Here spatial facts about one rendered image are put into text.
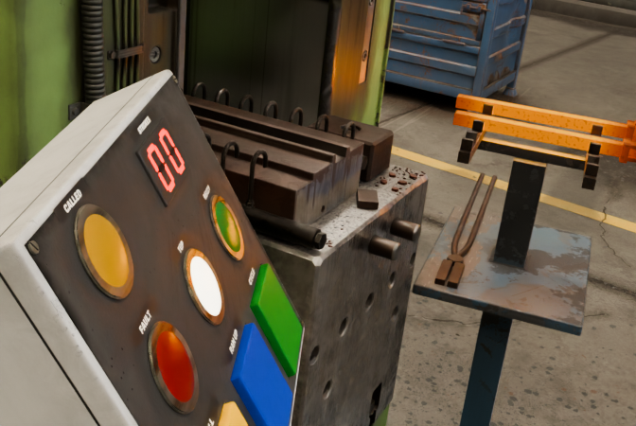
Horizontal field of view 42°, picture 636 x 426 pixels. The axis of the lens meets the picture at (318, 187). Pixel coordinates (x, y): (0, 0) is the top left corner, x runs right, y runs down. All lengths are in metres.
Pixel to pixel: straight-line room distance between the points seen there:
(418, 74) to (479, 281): 3.49
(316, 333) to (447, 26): 3.88
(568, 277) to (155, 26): 0.98
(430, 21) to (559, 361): 2.68
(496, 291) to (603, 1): 7.43
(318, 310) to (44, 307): 0.68
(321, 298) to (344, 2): 0.53
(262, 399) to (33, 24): 0.42
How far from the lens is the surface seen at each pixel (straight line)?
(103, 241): 0.49
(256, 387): 0.62
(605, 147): 1.57
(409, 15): 4.96
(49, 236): 0.45
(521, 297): 1.55
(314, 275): 1.04
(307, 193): 1.09
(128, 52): 0.94
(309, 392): 1.15
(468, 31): 4.84
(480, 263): 1.63
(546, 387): 2.57
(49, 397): 0.47
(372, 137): 1.28
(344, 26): 1.41
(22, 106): 0.85
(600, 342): 2.86
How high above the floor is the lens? 1.39
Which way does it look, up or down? 23 degrees down
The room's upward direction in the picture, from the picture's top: 6 degrees clockwise
